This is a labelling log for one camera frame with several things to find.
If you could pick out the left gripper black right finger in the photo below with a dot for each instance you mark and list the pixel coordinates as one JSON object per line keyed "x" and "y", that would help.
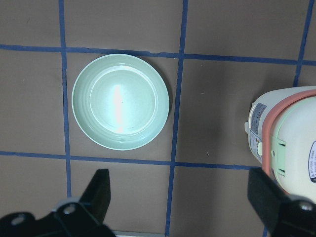
{"x": 283, "y": 215}

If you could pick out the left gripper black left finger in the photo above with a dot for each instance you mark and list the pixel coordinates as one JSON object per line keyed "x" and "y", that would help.
{"x": 82, "y": 218}

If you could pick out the white rice cooker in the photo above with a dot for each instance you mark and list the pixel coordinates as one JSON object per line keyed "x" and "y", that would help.
{"x": 281, "y": 129}

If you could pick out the light green plate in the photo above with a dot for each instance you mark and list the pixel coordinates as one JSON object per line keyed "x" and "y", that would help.
{"x": 120, "y": 102}

